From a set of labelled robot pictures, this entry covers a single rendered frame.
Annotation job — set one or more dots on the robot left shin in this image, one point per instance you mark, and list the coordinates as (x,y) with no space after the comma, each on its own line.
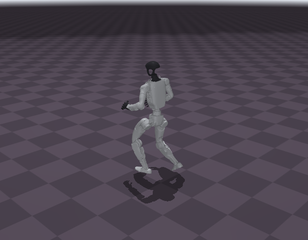
(139,152)

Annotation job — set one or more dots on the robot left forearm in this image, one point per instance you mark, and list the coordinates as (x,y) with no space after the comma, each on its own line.
(133,107)

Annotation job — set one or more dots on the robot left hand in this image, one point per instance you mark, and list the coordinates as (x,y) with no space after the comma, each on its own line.
(125,105)

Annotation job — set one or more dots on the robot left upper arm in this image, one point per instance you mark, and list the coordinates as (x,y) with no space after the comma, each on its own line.
(143,92)

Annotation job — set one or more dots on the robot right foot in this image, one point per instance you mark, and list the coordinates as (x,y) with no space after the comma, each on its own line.
(178,165)

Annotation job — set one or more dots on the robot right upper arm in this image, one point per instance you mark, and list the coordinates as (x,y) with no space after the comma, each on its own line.
(169,95)

